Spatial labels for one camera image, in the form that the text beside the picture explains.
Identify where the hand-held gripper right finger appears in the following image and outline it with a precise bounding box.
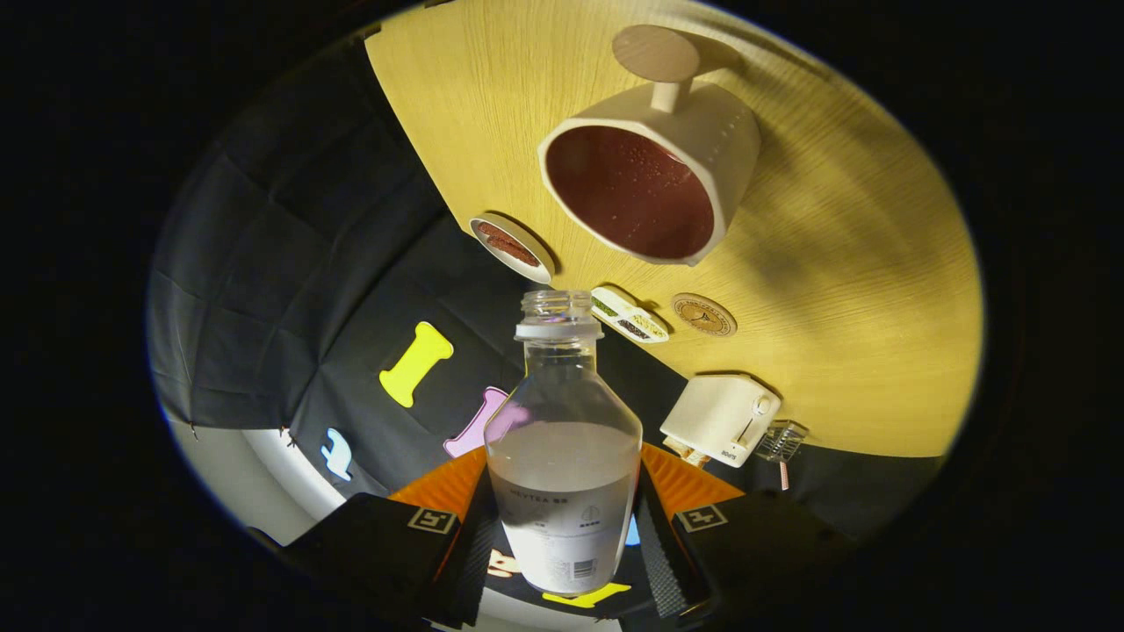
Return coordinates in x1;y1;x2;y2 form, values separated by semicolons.
632;443;853;628

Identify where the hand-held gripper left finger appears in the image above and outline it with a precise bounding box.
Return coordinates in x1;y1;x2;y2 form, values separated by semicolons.
281;446;521;628

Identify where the clear juice bottle white label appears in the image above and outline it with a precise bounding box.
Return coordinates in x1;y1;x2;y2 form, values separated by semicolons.
483;290;644;596

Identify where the round brown coaster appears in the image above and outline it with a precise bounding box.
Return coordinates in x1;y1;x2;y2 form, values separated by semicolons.
672;292;739;338

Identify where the beige cup with round handle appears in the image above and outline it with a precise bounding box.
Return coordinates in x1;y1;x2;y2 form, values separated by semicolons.
537;25;762;266

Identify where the white toaster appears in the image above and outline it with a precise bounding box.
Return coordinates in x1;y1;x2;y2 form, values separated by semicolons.
659;375;782;469

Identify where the divided white condiment dish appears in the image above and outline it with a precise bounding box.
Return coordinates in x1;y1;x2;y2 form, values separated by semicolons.
590;286;670;344

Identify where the round white plate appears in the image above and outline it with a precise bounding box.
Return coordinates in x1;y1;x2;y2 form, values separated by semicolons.
469;213;556;285

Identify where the wooden table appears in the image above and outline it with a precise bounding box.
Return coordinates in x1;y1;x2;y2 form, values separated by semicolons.
364;0;984;459

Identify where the metal wire basket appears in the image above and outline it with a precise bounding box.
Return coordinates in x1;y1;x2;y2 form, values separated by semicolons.
755;420;809;463

